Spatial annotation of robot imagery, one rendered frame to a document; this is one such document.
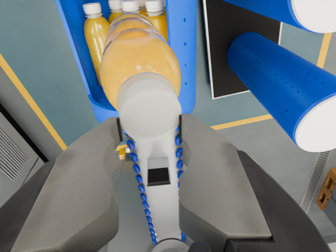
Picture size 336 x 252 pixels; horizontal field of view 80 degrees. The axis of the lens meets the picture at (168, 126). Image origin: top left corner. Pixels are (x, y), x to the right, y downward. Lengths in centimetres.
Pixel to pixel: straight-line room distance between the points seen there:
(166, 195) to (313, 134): 76
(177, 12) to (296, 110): 64
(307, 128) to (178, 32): 66
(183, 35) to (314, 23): 40
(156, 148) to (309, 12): 70
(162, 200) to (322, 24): 103
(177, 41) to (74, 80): 152
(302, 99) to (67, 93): 168
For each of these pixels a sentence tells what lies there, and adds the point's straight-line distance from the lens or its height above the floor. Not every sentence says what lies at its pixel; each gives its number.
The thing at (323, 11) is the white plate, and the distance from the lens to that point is 72.
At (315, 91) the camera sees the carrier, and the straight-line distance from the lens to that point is 92.
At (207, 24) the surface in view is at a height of 15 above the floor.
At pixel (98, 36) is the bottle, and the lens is 54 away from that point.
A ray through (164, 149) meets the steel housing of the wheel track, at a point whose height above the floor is 93.
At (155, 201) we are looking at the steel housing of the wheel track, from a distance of 125.
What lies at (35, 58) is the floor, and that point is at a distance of 190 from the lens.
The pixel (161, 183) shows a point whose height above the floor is 108.
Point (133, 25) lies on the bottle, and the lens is 21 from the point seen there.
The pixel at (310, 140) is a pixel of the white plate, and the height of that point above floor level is 104.
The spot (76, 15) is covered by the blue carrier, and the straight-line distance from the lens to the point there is 58.
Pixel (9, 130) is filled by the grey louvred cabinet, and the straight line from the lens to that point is 218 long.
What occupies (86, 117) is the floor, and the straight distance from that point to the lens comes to 203.
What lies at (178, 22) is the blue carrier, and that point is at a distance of 41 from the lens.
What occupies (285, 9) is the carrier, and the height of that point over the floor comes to 100.
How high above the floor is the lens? 160
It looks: 53 degrees down
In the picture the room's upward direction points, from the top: 173 degrees clockwise
